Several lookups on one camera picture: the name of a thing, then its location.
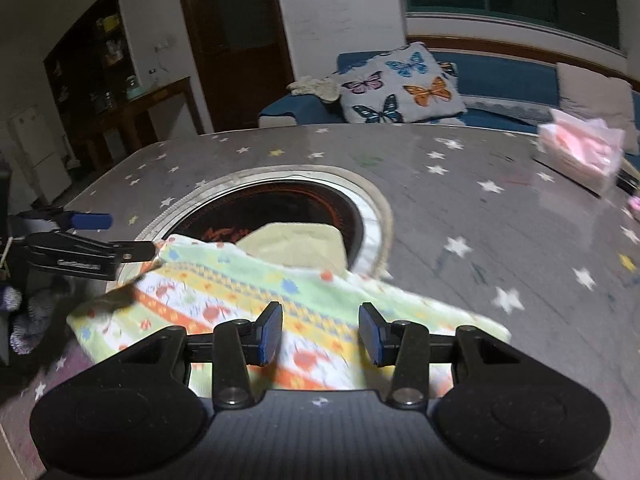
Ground grey star-print tablecloth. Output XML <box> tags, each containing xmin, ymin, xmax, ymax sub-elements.
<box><xmin>0</xmin><ymin>122</ymin><xmax>640</xmax><ymax>480</ymax></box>

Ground pale crumpled cloth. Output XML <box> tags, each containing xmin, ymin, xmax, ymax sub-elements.
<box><xmin>287</xmin><ymin>74</ymin><xmax>344</xmax><ymax>105</ymax></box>

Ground beige pillow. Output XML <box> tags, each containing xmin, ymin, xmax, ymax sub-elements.
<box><xmin>555</xmin><ymin>62</ymin><xmax>640</xmax><ymax>156</ymax></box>

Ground wooden console table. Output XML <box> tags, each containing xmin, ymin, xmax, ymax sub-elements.
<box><xmin>82</xmin><ymin>76</ymin><xmax>206</xmax><ymax>172</ymax></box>

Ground dark wooden shelf cabinet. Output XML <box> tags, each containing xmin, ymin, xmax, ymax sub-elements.
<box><xmin>42</xmin><ymin>0</ymin><xmax>139</xmax><ymax>127</ymax></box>

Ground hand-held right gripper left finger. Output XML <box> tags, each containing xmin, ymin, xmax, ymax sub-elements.
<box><xmin>107</xmin><ymin>301</ymin><xmax>284</xmax><ymax>408</ymax></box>

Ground blue sofa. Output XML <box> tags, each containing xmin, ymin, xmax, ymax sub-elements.
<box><xmin>257</xmin><ymin>50</ymin><xmax>640</xmax><ymax>137</ymax></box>

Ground person's left hand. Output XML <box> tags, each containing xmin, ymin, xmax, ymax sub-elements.
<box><xmin>0</xmin><ymin>280</ymin><xmax>69</xmax><ymax>356</ymax></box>

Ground small dark remote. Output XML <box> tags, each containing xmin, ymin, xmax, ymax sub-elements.
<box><xmin>615</xmin><ymin>164</ymin><xmax>640</xmax><ymax>194</ymax></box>

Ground butterfly print pillow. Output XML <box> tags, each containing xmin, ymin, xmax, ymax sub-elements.
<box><xmin>339</xmin><ymin>41</ymin><xmax>469</xmax><ymax>125</ymax></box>

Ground pink tissue pack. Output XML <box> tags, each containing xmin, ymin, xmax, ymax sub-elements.
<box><xmin>532</xmin><ymin>107</ymin><xmax>628</xmax><ymax>196</ymax></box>

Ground dark wooden door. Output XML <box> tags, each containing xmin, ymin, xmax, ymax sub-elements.
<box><xmin>172</xmin><ymin>0</ymin><xmax>296</xmax><ymax>134</ymax></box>

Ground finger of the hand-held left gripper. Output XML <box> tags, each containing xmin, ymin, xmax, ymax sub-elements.
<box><xmin>24</xmin><ymin>232</ymin><xmax>157</xmax><ymax>263</ymax></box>
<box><xmin>15</xmin><ymin>210</ymin><xmax>115</xmax><ymax>234</ymax></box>

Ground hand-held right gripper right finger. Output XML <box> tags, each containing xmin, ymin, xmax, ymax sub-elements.
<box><xmin>358</xmin><ymin>302</ymin><xmax>533</xmax><ymax>408</ymax></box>

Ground yellow-green corduroy pants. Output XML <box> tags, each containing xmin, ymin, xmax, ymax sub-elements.
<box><xmin>235</xmin><ymin>221</ymin><xmax>349</xmax><ymax>274</ymax></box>

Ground patterned pastel children's shirt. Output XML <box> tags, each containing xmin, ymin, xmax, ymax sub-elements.
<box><xmin>66</xmin><ymin>234</ymin><xmax>512</xmax><ymax>396</ymax></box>

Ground round built-in induction cooker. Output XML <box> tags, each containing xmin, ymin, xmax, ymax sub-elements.
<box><xmin>131</xmin><ymin>165</ymin><xmax>396</xmax><ymax>281</ymax></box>

